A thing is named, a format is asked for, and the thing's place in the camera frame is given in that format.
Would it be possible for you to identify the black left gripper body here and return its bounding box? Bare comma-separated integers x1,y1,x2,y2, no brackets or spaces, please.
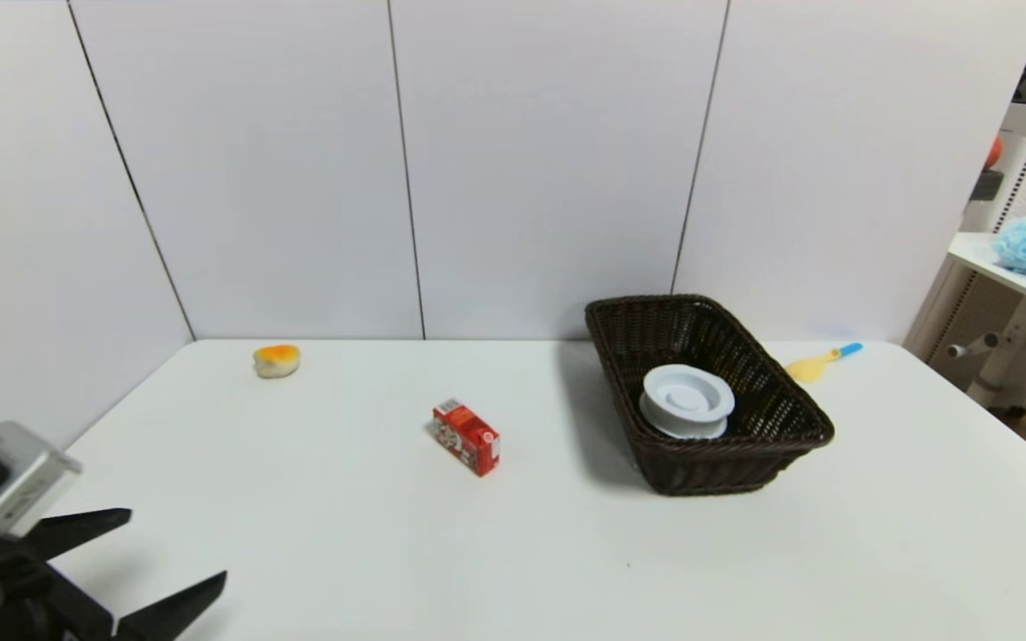
0,531,116,641

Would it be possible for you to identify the white round plastic dish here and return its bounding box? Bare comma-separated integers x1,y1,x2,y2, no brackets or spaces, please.
639,364,736,440

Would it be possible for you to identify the brown wicker basket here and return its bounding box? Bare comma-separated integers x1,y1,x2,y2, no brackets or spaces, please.
585,295,835,496

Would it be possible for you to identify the orange topped bread toy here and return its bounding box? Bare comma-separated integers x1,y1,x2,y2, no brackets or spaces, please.
253,345,302,379

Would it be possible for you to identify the red juice carton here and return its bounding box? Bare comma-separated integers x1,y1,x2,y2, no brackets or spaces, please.
432,398,501,477

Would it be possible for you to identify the white side table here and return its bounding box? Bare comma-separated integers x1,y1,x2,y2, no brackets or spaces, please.
903,233,1026,412

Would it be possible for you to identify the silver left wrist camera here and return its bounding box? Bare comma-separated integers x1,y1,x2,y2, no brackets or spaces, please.
0,421,84,540

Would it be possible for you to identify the yellow spatula blue handle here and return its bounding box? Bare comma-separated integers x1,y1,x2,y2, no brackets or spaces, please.
786,343,864,384

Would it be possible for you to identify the grey table crank handle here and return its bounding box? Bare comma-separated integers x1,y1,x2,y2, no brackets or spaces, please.
947,333,1000,360

